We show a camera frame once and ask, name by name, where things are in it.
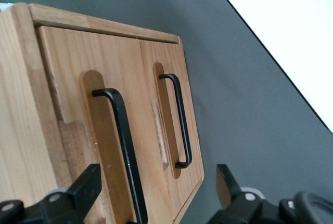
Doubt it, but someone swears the wooden drawer with long handle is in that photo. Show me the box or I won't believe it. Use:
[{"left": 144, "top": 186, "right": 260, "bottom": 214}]
[{"left": 35, "top": 25, "right": 174, "bottom": 224}]

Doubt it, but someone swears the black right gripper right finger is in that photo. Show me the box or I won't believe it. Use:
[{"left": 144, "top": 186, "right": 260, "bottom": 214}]
[{"left": 208, "top": 164, "right": 264, "bottom": 224}]

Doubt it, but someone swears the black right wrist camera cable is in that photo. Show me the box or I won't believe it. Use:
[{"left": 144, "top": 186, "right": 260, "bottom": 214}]
[{"left": 279, "top": 191, "right": 333, "bottom": 224}]

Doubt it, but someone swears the long black metal drawer handle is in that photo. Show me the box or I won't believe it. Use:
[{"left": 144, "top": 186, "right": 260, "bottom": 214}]
[{"left": 92, "top": 88, "right": 149, "bottom": 224}]

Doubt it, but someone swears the wooden drawer with short handle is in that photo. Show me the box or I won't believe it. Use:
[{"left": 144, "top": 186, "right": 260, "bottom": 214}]
[{"left": 139, "top": 39, "right": 205, "bottom": 221}]

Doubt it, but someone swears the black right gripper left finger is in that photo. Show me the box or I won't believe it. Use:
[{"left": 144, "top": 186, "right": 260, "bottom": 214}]
[{"left": 39, "top": 163, "right": 103, "bottom": 224}]

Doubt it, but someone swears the short black metal drawer handle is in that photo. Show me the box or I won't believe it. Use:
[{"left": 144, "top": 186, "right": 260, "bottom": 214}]
[{"left": 158, "top": 73, "right": 193, "bottom": 169}]

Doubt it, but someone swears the wooden two-drawer cabinet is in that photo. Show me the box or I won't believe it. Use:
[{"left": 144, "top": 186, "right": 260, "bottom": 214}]
[{"left": 0, "top": 2, "right": 206, "bottom": 224}]

